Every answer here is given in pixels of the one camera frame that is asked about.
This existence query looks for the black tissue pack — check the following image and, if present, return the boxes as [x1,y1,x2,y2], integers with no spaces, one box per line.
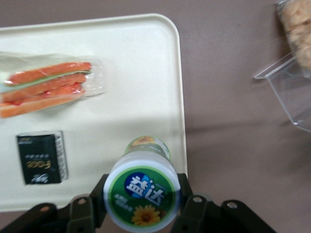
[16,131,69,186]

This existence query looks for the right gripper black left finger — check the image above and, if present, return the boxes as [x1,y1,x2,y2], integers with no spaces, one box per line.
[0,173,115,233]

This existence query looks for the wrapped triangle sandwich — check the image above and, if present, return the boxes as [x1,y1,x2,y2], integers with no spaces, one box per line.
[0,51,109,119]

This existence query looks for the cream plastic tray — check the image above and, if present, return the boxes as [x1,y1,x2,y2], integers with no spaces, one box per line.
[0,13,188,214]

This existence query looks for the green gum bottle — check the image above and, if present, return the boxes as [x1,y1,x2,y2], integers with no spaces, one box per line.
[103,136,182,230]

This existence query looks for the clear bag rice crisps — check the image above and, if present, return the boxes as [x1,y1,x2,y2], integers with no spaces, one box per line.
[275,0,311,76]

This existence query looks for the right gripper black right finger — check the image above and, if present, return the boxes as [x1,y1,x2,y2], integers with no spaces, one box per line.
[170,173,276,233]

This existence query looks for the clear acrylic tiered stand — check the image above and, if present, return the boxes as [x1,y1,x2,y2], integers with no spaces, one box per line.
[253,51,311,133]

